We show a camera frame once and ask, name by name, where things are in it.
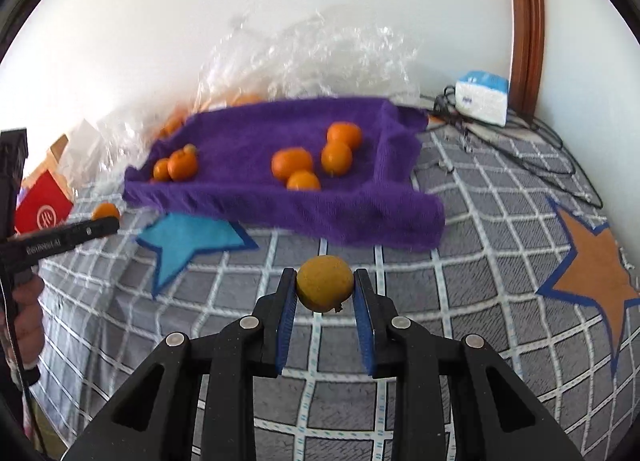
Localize red box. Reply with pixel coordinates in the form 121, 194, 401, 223
14, 171, 76, 236

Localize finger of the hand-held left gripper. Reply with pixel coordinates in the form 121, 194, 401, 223
62, 217, 121, 248

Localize grey checked star bedsheet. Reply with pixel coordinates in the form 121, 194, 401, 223
20, 111, 640, 461

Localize tangled black cable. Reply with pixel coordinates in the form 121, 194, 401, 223
420, 86, 603, 209

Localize white paper bag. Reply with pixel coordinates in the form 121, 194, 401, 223
70, 118, 107, 168

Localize brown cardboard box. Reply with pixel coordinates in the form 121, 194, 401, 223
22, 133, 71, 192

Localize yellow-green round fruit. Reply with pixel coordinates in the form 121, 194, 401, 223
296, 255, 353, 313

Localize white and blue tissue pack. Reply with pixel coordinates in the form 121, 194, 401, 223
454, 70, 510, 126

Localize large orange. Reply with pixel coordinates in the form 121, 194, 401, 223
327, 122, 363, 150

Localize purple towel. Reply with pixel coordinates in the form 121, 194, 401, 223
122, 96, 446, 252

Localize orange with dark stem spot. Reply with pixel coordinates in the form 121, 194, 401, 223
320, 141, 353, 176

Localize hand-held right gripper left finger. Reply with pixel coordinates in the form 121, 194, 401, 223
62, 268, 299, 461

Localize person's left hand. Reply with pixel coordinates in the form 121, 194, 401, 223
11, 276, 46, 368

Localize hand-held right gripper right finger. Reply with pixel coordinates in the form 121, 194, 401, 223
352, 268, 583, 461

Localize clear plastic bag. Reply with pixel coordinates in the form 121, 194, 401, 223
95, 11, 423, 176

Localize brown wooden door frame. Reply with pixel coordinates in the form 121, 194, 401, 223
504, 0, 546, 116

